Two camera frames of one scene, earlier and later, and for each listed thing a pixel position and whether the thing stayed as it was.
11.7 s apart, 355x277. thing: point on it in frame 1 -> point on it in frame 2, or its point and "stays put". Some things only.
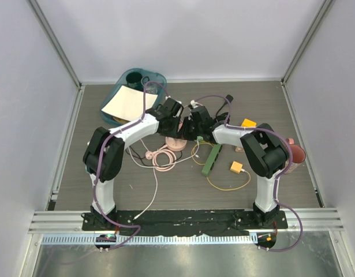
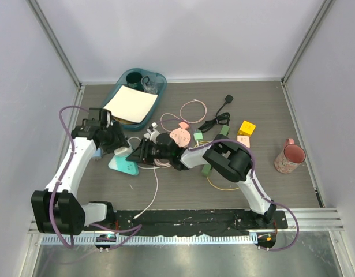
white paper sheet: (128, 104) stays put
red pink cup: (298, 156) stays put
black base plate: (265, 223) stays put
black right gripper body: (191, 130) -> (155, 152)
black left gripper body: (172, 130) -> (114, 138)
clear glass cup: (151, 88) stays put
